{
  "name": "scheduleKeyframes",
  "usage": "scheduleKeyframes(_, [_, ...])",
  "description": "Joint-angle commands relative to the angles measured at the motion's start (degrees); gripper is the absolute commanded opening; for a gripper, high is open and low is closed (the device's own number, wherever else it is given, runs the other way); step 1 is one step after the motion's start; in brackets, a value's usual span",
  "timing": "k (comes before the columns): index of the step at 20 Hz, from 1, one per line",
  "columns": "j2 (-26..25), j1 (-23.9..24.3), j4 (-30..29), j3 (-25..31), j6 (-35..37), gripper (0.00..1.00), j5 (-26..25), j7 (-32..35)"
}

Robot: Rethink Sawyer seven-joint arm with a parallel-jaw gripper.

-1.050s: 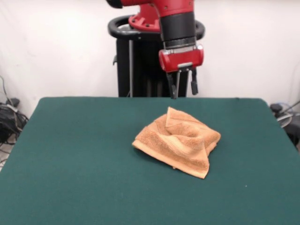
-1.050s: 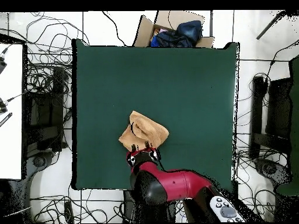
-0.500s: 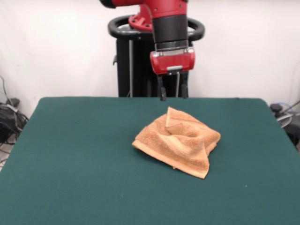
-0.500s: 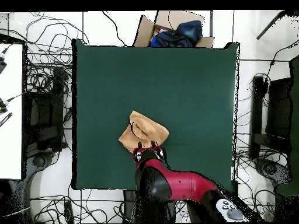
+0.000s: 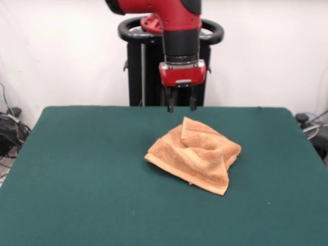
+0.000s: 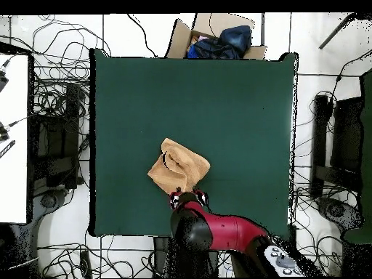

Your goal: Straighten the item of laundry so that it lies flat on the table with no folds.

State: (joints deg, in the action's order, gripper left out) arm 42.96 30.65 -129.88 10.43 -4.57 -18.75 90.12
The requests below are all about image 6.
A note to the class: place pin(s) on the blue clothes pile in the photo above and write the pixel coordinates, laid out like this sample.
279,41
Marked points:
232,37

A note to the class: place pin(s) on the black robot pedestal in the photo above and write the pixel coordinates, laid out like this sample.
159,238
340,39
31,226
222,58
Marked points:
161,255

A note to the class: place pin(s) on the cardboard box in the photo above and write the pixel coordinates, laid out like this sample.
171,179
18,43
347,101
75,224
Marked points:
177,37

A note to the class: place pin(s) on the black metal frame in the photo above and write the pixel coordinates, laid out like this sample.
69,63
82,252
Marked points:
71,116
319,139

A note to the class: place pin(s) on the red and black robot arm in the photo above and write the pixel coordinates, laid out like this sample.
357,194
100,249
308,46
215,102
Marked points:
229,229

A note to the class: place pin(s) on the grey chair base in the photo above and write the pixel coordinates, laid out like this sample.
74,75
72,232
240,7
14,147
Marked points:
49,200
337,210

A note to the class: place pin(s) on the orange terry towel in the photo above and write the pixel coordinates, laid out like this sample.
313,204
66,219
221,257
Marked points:
180,171

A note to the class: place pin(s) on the white table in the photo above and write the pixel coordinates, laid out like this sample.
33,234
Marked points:
14,174

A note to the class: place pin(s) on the small green table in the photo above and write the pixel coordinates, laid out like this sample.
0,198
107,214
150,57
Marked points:
366,174

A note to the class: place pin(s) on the grey metal rod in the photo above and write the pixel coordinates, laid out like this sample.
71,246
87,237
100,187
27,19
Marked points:
334,32

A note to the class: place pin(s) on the dark green table cloth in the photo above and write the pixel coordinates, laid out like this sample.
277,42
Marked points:
232,130

